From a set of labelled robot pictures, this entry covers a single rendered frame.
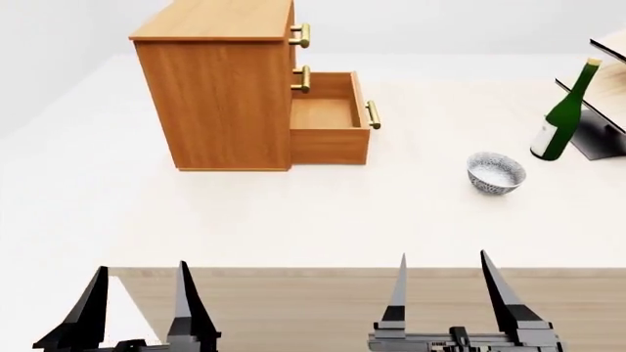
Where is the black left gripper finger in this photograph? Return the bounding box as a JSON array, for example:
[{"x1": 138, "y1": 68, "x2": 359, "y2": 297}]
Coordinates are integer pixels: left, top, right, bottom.
[
  {"x1": 166, "y1": 260, "x2": 222, "y2": 352},
  {"x1": 32, "y1": 265, "x2": 110, "y2": 352}
]

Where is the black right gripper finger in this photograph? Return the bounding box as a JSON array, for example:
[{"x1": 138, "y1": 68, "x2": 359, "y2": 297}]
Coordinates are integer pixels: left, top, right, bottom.
[
  {"x1": 374, "y1": 252, "x2": 408, "y2": 340},
  {"x1": 479, "y1": 249, "x2": 560, "y2": 346}
]

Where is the patterned grey bowl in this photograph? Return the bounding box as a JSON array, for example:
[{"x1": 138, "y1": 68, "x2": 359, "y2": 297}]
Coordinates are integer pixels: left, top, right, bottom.
[{"x1": 466, "y1": 151, "x2": 528, "y2": 197}]

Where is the wooden cabinet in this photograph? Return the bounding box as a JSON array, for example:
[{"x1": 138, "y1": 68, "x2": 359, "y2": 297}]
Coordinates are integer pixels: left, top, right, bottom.
[{"x1": 128, "y1": 0, "x2": 297, "y2": 173}]

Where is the open wooden drawer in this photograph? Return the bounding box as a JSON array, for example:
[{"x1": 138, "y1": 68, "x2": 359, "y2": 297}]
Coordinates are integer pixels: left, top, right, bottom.
[{"x1": 289, "y1": 70, "x2": 372, "y2": 166}]

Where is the green wine bottle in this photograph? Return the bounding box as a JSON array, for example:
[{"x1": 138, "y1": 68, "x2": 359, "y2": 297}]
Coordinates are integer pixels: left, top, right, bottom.
[{"x1": 529, "y1": 57, "x2": 604, "y2": 161}]

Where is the light wooden wine rack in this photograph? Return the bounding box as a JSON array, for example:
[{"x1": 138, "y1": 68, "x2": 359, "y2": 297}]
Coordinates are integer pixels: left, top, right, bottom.
[{"x1": 554, "y1": 28, "x2": 626, "y2": 161}]

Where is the brass drawer handle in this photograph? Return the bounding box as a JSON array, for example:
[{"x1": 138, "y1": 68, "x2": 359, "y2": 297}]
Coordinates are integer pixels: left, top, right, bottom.
[
  {"x1": 288, "y1": 22, "x2": 312, "y2": 50},
  {"x1": 364, "y1": 100, "x2": 382, "y2": 130},
  {"x1": 290, "y1": 65, "x2": 312, "y2": 94}
]

